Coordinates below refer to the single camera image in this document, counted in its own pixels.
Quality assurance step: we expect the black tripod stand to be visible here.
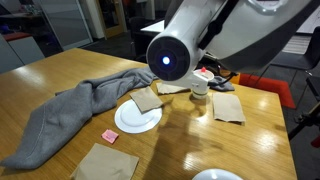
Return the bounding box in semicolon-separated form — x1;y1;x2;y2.
288;101;320;141

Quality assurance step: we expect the grey partition panel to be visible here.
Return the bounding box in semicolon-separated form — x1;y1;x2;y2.
0;33;46;75

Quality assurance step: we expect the orange wooden box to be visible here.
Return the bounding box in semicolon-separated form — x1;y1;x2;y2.
219;68;241;85

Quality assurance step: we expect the white round plate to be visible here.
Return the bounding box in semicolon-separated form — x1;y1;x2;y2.
114;98;163;135
192;168;244;180

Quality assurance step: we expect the grey sweatshirt cloth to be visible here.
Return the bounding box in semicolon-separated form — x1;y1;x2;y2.
0;65;236;170

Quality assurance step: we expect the frosted glass door panel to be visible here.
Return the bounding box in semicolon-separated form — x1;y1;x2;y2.
33;0;94;52

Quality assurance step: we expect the pink sticky note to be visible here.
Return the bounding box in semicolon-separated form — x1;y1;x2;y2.
101;128;120;145

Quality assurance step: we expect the red seat cushion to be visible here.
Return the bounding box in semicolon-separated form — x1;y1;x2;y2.
2;31;33;43

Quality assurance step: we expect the brown paper napkin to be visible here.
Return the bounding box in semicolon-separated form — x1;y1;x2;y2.
155;81;192;96
129;85;165;115
69;143;140;180
211;92;246;124

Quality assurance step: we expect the red floor mat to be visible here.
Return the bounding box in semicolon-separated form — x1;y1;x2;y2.
238;73;297;110

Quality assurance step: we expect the white paper cup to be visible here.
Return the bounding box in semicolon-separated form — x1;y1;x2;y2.
191;68;216;101

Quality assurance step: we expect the black office chair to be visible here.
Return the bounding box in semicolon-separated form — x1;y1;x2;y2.
129;16;167;58
134;52;151;65
248;25;320;88

